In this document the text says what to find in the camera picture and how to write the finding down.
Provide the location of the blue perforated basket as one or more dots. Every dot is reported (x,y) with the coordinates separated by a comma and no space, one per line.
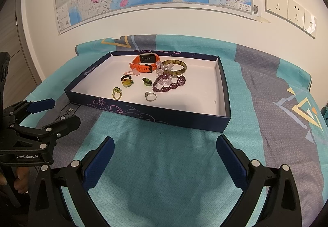
(326,112)

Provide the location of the beige cabinet door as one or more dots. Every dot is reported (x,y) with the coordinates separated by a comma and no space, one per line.
(10,37)

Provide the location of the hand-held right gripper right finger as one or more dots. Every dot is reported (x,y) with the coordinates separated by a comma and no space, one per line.
(230,160)

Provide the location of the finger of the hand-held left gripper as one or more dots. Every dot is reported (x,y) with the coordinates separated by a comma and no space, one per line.
(41,104)
(68,122)

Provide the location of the dark blue shallow box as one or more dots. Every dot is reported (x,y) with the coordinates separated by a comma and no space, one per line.
(192,83)

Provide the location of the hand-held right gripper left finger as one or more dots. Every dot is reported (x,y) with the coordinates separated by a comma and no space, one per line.
(100,163)

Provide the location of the tortoiseshell bangle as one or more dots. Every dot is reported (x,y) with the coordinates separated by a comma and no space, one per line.
(176,72)

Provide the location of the teal grey patterned cloth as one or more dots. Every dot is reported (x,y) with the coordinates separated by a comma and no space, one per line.
(166,178)

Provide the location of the narrow white wall socket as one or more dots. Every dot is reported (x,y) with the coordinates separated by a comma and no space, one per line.
(310,24)

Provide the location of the person's left hand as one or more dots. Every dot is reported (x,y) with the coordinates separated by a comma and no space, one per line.
(21,181)

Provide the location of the orange smartwatch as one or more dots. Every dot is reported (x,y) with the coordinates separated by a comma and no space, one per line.
(146,58)

